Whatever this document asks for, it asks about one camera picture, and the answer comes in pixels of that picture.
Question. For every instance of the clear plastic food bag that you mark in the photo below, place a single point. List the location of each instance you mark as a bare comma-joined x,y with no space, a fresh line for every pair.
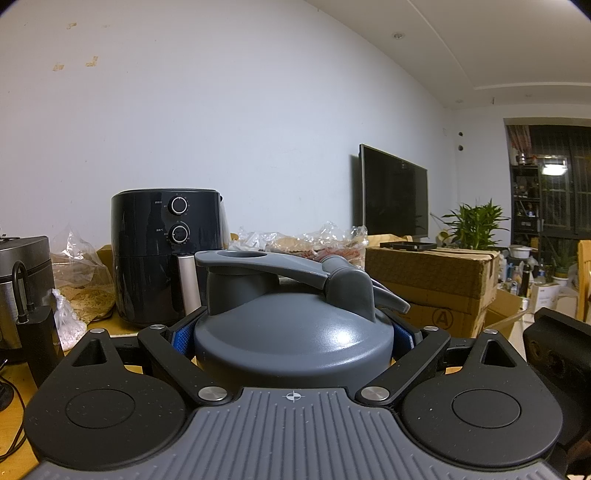
323,249

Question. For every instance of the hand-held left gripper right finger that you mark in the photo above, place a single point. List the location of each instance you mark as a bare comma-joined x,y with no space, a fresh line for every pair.
402,341

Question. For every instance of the grey bottle lid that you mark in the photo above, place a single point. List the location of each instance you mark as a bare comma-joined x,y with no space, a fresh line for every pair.
295,341

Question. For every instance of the black rectangular frame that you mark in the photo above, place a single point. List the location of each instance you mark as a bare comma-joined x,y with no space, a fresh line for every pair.
415,247

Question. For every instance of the plastic bag of brown flakes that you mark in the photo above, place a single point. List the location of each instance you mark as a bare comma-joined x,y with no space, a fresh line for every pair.
83,295

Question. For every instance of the grey rice cooker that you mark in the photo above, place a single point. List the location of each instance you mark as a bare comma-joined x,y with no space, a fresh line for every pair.
27,277

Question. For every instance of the dark grilled window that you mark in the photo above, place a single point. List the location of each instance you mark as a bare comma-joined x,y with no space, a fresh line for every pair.
563,184

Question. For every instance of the taped cardboard box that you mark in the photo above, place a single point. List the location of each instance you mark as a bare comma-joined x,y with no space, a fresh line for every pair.
429,277

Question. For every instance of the black flat television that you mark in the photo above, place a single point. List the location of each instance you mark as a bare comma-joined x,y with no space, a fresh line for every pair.
392,194

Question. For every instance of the small potted plant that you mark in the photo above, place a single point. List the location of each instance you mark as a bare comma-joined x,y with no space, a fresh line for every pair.
563,263

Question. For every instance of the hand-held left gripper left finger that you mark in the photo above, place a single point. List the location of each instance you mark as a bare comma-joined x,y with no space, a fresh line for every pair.
182,337

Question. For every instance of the black cluttered shelf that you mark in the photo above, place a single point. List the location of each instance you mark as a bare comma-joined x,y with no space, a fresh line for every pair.
526,198

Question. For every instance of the black air fryer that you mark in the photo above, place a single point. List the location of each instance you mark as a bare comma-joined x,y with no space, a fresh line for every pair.
143,267

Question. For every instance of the black power bank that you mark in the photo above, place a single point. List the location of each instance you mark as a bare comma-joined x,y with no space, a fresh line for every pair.
41,346

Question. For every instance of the open cardboard box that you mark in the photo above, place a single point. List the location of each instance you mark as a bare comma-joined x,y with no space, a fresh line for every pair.
503,304

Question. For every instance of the wooden chair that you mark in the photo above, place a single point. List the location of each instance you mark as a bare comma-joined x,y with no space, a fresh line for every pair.
585,277

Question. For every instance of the green potted plant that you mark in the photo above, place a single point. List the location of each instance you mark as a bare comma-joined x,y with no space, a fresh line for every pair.
475,226

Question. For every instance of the white carton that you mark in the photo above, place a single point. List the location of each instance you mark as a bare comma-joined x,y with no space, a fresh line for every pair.
547,296

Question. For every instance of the white lidded pot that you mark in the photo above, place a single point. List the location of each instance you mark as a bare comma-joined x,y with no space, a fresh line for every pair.
521,252

